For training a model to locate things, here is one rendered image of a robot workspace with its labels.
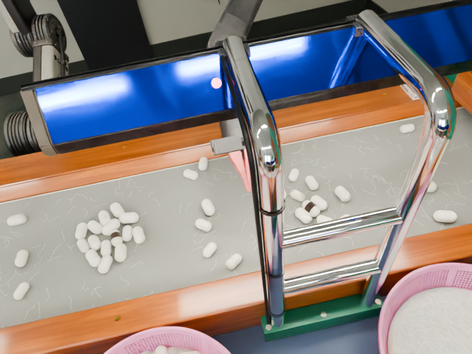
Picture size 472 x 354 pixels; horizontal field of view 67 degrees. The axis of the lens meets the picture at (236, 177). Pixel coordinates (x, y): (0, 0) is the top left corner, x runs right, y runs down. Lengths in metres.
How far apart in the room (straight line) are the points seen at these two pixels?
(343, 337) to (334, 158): 0.35
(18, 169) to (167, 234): 0.41
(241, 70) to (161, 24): 2.34
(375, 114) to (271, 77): 0.51
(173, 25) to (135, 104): 2.29
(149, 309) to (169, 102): 0.34
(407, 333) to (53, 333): 0.54
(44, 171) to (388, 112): 0.79
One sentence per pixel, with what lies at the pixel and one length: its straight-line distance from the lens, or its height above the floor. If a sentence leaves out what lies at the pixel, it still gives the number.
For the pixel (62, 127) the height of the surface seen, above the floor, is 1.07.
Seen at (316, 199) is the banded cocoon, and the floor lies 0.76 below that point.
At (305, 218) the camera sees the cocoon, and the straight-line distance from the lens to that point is 0.67.
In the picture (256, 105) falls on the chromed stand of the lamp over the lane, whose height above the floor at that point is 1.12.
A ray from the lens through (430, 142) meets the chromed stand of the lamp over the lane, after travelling 0.35.
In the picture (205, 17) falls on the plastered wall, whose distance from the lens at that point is 2.70.
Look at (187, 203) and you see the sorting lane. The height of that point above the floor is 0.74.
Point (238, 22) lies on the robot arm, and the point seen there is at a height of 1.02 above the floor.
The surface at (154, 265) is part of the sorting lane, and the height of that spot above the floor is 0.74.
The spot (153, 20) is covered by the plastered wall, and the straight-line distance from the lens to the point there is 2.66.
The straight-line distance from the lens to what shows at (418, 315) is 0.65.
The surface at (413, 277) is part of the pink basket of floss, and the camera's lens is 0.63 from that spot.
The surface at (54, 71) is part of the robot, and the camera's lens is 1.10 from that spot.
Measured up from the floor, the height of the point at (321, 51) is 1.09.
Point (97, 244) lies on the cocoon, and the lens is 0.72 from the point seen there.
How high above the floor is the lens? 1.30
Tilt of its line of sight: 48 degrees down
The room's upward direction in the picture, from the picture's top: 9 degrees counter-clockwise
